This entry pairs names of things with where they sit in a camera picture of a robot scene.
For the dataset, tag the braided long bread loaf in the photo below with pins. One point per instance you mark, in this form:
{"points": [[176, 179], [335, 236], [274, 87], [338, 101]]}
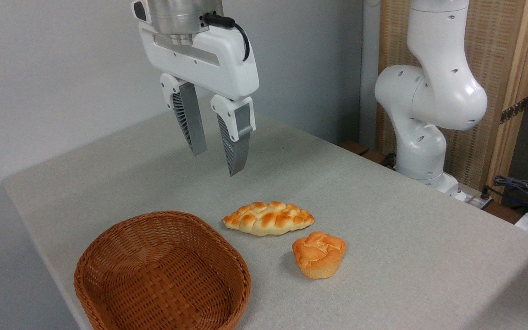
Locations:
{"points": [[268, 219]]}

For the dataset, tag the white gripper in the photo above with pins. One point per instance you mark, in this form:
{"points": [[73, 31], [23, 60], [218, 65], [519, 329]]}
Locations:
{"points": [[209, 59]]}

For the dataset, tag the brown wooden board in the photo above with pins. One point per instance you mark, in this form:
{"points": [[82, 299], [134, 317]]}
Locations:
{"points": [[354, 147]]}

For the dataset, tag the dark metal screen hinge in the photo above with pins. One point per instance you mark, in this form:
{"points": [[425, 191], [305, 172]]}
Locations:
{"points": [[514, 110]]}

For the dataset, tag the brown wicker basket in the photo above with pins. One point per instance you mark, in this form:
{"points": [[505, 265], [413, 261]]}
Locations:
{"points": [[163, 275]]}

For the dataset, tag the round muffin-shaped bread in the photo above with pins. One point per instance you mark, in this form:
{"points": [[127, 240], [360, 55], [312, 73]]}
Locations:
{"points": [[318, 255]]}

